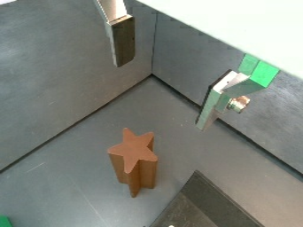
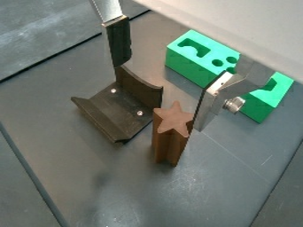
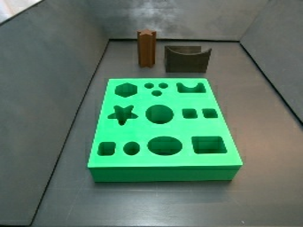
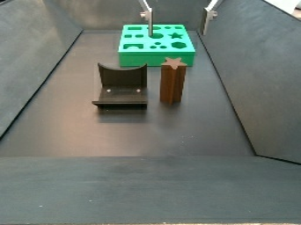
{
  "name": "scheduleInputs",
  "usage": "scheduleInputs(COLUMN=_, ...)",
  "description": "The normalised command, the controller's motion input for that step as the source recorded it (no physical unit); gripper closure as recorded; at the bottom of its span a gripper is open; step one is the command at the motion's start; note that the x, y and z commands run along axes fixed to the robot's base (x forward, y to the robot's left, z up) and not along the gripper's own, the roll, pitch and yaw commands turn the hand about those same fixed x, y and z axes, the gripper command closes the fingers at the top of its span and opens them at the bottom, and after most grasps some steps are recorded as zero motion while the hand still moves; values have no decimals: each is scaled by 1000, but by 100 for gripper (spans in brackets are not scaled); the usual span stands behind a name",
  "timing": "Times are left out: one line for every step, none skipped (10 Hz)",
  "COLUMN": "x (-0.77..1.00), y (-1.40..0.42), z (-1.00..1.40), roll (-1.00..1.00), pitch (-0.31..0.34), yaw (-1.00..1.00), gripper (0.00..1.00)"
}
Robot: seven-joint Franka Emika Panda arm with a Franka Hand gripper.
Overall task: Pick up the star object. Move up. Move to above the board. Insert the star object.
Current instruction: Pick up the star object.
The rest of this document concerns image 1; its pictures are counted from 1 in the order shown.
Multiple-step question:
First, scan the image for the green foam shape board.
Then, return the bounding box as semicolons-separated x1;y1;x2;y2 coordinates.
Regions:
0;215;14;227

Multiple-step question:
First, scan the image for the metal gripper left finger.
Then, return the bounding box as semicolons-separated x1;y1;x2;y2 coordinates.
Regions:
94;0;135;67

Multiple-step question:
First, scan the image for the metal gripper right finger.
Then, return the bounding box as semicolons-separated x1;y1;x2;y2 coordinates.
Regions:
197;54;280;130

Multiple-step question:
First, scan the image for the brown star-shaped block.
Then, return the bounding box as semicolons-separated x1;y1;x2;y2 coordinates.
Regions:
109;128;159;198

